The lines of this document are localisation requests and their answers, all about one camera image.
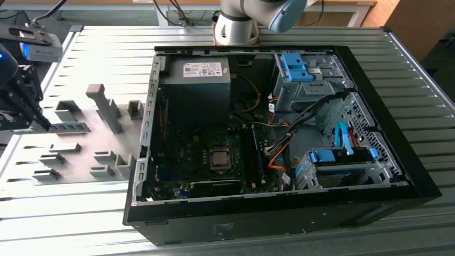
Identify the dark green motherboard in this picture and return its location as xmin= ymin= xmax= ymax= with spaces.
xmin=152 ymin=124 xmax=286 ymax=199

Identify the orange wire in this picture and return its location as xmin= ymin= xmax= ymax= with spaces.
xmin=267 ymin=141 xmax=291 ymax=170

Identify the black cable bundle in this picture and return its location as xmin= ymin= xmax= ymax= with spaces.
xmin=286 ymin=92 xmax=348 ymax=135

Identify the black graphics card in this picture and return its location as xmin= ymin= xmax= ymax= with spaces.
xmin=188 ymin=179 xmax=243 ymax=198

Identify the low metal disk bay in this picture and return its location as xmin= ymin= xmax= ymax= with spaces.
xmin=291 ymin=159 xmax=394 ymax=190

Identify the white desk wooden top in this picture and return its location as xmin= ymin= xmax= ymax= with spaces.
xmin=306 ymin=0 xmax=378 ymax=27

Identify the brown wooden cabinet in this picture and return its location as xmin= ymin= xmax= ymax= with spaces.
xmin=386 ymin=0 xmax=455 ymax=63

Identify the silver CPU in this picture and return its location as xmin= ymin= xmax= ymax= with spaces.
xmin=210 ymin=150 xmax=232 ymax=168

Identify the grey power supply unit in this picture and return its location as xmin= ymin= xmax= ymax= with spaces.
xmin=164 ymin=56 xmax=232 ymax=127

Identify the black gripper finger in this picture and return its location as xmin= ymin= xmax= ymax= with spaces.
xmin=0 ymin=84 xmax=34 ymax=132
xmin=9 ymin=65 xmax=52 ymax=132

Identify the hard disk in blue carrier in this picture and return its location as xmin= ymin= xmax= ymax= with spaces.
xmin=307 ymin=147 xmax=378 ymax=165

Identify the tall metal drive cage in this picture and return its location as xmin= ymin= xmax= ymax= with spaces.
xmin=272 ymin=52 xmax=356 ymax=113

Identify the thin yellow wire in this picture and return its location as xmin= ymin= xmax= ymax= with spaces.
xmin=230 ymin=73 xmax=263 ymax=116

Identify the grey parts rack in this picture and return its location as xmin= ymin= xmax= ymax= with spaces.
xmin=31 ymin=84 xmax=147 ymax=186

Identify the blue drive carrier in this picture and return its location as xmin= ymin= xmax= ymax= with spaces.
xmin=279 ymin=53 xmax=316 ymax=82

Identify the black open PC case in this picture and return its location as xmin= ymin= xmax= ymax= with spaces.
xmin=123 ymin=45 xmax=443 ymax=246

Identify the light blue flat wire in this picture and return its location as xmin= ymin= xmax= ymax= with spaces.
xmin=334 ymin=121 xmax=355 ymax=155

